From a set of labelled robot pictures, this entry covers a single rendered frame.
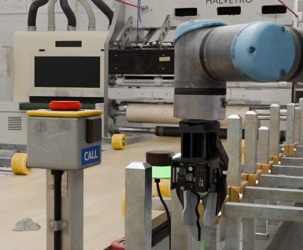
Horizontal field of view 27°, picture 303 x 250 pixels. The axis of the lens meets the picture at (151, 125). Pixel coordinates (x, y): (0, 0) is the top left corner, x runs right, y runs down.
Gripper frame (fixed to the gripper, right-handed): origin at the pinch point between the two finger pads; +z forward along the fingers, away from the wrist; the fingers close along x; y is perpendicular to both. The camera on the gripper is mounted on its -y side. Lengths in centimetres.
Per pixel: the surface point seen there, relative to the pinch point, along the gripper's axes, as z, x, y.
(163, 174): -8.3, -10.9, -11.6
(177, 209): -1.4, -8.2, -12.4
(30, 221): 7, -49, -25
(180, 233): 3.6, -7.6, -12.4
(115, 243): 8.0, -23.3, -16.5
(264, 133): -10, -7, -112
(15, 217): 9, -59, -33
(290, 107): -17, -7, -187
